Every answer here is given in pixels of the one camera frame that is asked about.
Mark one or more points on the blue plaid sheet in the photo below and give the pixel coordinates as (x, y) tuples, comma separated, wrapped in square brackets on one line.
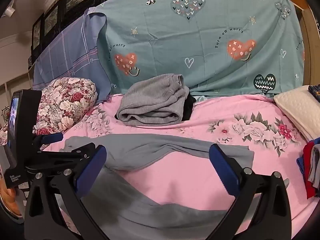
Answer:
[(70, 55)]

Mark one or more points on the red floral quilt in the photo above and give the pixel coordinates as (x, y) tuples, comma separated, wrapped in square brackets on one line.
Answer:
[(65, 102)]

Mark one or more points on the cream quilted pillow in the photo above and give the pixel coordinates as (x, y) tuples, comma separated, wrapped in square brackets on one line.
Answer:
[(297, 107)]

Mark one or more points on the black garment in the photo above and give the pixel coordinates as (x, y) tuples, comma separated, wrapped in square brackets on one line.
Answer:
[(188, 107)]

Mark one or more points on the folded grey pants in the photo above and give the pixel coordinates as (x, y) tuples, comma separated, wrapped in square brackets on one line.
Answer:
[(150, 97)]

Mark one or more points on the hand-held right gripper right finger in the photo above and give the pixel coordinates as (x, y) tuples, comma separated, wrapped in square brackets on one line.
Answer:
[(225, 172)]

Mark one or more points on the wooden bed frame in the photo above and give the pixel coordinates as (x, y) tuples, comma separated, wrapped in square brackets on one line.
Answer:
[(308, 30)]

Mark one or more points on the grey cloth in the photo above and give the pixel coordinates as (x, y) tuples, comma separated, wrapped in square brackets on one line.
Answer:
[(315, 162)]

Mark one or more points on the light grey pants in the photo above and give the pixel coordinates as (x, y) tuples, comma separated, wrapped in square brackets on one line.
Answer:
[(150, 150)]

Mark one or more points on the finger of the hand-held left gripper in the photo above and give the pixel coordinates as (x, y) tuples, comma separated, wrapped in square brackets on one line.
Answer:
[(52, 138), (75, 153)]

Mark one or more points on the dark blue patterned cloth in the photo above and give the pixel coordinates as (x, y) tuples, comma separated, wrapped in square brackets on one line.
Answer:
[(315, 90)]

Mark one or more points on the white spotlight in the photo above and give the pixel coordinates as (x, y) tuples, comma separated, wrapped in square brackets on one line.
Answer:
[(10, 10)]

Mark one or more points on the pile of red blue clothes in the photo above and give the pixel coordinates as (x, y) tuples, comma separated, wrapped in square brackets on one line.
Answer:
[(310, 180)]

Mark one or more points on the person's left hand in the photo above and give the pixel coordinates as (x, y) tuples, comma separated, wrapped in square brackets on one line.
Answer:
[(10, 197)]

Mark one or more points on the teal heart-print sheet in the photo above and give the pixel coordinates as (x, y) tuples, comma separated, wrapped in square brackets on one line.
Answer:
[(175, 42)]

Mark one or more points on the pink floral bedsheet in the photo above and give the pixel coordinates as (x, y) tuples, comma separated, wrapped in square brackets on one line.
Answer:
[(187, 177)]

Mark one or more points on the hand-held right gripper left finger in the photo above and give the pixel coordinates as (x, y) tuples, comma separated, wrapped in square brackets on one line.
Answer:
[(91, 172)]

